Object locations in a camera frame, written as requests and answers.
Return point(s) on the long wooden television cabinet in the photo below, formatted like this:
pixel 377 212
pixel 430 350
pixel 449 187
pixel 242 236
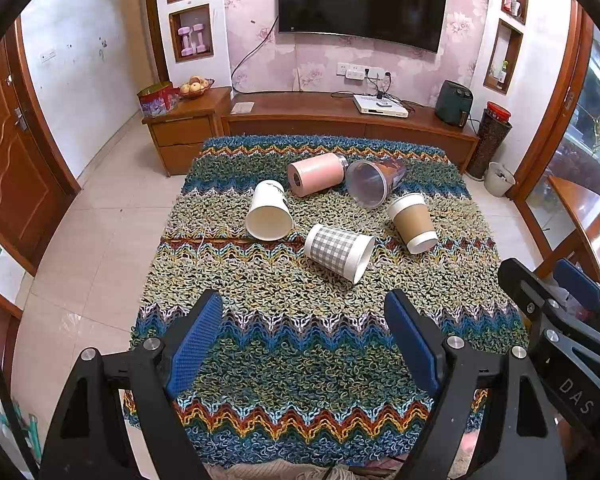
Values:
pixel 330 120

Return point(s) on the clear printed plastic cup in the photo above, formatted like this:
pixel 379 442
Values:
pixel 375 180

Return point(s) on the pink dumbbell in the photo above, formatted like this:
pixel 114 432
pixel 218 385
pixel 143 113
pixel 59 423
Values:
pixel 186 40
pixel 200 38

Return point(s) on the red printed tin box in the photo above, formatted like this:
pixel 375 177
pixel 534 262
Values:
pixel 157 100

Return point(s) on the brown wooden door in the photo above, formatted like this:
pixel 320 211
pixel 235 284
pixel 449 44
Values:
pixel 10 170

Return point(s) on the small green-capped bottle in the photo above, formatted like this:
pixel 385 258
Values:
pixel 504 72

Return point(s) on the brown sleeved paper cup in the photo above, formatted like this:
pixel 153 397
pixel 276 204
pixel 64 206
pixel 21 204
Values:
pixel 412 220

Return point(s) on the black wall television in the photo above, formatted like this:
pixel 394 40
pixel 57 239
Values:
pixel 360 0

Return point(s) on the white paper cup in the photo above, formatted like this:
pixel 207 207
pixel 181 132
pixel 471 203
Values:
pixel 267 210

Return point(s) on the grey checked paper cup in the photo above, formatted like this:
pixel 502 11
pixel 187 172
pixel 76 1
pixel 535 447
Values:
pixel 335 247

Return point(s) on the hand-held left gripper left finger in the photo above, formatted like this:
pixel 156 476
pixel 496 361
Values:
pixel 195 340

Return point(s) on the white waste bin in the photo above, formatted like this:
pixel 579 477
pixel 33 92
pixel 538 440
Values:
pixel 498 182

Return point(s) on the dark green air fryer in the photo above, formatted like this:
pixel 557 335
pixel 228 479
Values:
pixel 452 102

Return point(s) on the tall patterned red-lidded jar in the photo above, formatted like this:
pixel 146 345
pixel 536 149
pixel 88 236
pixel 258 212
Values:
pixel 487 142

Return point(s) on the wooden side table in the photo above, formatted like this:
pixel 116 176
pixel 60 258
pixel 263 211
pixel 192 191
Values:
pixel 587 220

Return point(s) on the colourful zigzag knitted blanket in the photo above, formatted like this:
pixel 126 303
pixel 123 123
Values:
pixel 280 310

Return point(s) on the white paper sheet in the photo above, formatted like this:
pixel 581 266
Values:
pixel 242 107

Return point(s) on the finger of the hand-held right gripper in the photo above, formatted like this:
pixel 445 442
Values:
pixel 520 285
pixel 580 280

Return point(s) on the fruit bowl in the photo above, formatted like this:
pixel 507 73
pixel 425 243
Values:
pixel 196 87

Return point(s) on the white set-top box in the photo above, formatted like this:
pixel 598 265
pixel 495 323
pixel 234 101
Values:
pixel 380 106

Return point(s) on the pink cup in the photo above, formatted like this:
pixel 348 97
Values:
pixel 315 172

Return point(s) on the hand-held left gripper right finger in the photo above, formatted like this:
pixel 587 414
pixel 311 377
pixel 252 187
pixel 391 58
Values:
pixel 412 340

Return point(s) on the wooden drawer cabinet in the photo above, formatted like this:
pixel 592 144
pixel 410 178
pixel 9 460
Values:
pixel 180 132

